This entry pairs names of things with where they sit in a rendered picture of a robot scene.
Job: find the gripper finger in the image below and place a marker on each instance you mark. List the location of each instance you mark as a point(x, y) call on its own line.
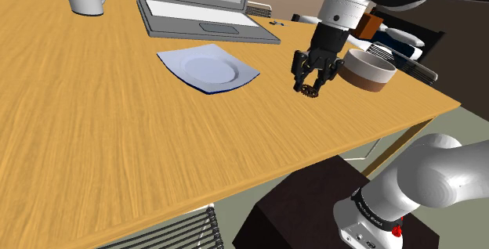
point(327, 76)
point(300, 68)

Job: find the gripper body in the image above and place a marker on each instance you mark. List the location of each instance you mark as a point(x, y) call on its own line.
point(328, 40)

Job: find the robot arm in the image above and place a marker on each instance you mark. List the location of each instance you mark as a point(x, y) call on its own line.
point(431, 179)

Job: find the white and brown bowl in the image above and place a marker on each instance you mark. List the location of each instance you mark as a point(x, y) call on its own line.
point(368, 74)

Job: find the small grey blue thing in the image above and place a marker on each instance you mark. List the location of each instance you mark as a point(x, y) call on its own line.
point(276, 22)

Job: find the pale blue square plate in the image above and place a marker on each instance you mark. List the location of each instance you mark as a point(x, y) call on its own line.
point(208, 68)

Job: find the grey laptop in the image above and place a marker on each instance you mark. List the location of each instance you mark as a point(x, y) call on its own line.
point(198, 15)

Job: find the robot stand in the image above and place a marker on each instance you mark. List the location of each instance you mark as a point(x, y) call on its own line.
point(305, 210)

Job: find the wooden table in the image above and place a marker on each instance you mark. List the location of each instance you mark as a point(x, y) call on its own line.
point(114, 133)

